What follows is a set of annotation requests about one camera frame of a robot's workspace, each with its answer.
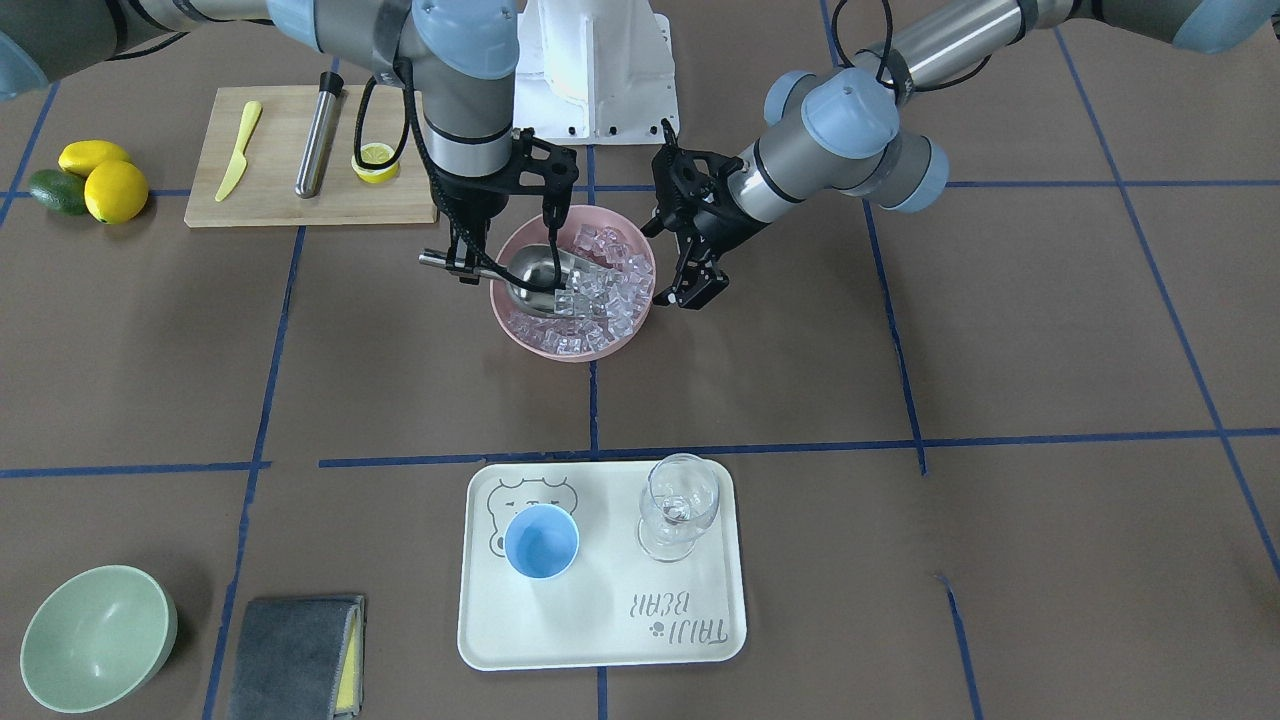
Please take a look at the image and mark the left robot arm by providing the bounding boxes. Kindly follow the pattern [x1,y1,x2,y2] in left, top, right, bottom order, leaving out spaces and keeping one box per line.
[643,1,1277,310]

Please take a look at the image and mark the wooden cutting board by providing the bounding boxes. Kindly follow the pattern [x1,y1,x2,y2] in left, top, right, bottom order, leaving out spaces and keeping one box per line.
[186,85,442,229]

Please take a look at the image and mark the clear ice cubes pile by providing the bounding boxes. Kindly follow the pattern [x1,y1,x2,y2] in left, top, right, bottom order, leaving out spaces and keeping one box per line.
[506,224,655,355]

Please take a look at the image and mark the green lime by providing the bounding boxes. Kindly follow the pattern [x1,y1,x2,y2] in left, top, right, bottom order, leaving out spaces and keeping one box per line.
[28,169,88,217]

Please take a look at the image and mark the clear wine glass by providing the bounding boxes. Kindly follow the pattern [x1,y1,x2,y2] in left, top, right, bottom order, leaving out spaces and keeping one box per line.
[637,454,721,562]

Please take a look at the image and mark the lemon half slice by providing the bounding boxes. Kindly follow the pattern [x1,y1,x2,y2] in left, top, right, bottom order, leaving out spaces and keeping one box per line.
[349,142,399,184]

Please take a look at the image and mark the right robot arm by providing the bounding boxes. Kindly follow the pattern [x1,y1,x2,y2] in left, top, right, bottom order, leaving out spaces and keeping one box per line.
[3,1,579,272]

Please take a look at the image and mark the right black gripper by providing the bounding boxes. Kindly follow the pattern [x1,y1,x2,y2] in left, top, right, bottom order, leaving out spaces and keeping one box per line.
[430,128,579,284]

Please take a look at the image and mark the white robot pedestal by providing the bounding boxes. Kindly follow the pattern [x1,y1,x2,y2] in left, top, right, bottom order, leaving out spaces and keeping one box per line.
[515,1,681,146]

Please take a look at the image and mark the yellow lemon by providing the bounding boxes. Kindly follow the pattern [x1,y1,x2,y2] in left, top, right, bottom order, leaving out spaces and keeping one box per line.
[84,160,150,225]
[58,138,132,179]

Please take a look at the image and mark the grey folded cloth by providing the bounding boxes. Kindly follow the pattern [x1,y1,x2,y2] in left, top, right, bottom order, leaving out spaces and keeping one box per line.
[227,594,366,719]

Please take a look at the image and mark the metal ice scoop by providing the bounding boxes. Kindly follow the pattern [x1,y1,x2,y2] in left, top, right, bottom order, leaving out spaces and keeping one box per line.
[419,243,608,318]

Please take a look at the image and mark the light blue plastic cup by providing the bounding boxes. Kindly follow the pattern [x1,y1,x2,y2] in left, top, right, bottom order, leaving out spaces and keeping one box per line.
[504,503,581,580]

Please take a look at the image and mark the steel cylinder tool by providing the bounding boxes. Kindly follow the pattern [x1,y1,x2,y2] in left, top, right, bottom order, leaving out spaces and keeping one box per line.
[294,70,346,199]

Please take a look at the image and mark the yellow plastic knife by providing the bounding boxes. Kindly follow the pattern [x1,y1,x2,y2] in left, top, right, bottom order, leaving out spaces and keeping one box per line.
[214,100,262,202]

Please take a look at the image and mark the green ceramic bowl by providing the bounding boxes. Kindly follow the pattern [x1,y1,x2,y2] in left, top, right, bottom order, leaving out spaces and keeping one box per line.
[20,565,178,714]

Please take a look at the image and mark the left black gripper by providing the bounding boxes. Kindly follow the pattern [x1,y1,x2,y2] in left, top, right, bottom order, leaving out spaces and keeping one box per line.
[646,119,768,310]

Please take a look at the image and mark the pink bowl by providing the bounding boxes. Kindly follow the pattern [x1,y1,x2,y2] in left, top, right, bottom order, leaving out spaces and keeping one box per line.
[489,205,658,363]

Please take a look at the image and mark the white bear tray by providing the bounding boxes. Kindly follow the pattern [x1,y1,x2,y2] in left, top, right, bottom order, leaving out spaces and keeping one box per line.
[457,461,748,671]

